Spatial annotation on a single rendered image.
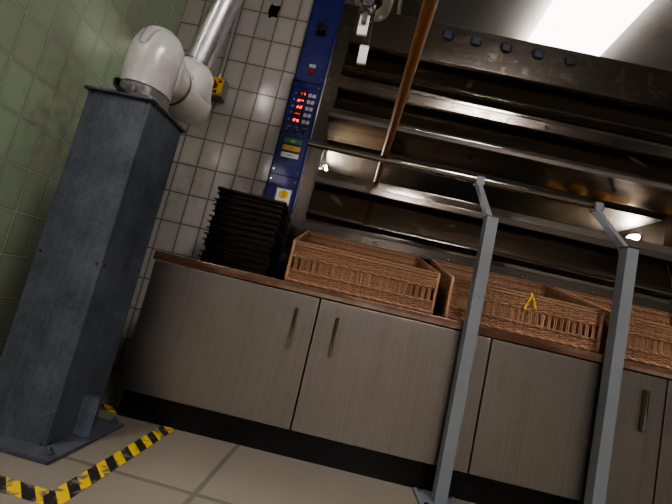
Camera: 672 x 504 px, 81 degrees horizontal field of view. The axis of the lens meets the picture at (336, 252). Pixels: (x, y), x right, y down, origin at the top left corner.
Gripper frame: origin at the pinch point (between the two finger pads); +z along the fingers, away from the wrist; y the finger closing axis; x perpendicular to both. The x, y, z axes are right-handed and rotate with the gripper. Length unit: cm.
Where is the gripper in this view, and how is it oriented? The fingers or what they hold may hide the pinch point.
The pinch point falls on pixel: (361, 47)
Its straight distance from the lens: 140.7
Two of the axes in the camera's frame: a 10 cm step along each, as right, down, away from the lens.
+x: 9.8, 1.9, -0.8
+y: -0.5, -1.6, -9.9
